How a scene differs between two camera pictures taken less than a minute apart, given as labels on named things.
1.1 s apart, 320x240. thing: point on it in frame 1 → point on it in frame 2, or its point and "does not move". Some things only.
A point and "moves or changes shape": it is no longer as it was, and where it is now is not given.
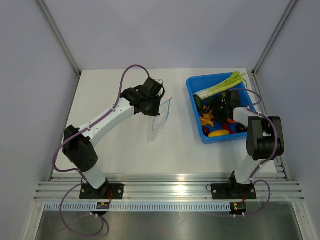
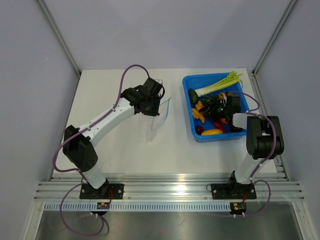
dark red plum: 206,130 → 199,129
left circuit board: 103,205 does not move
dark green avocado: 199,102 → 193,96
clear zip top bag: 159,121 does not move
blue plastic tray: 197,84 moves or changes shape
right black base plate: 233,191 does not move
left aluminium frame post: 59,36 does not move
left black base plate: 113,191 does not move
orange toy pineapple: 206,114 → 208,99
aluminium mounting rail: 169,187 does not move
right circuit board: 237,208 does not move
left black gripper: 155,112 does not move
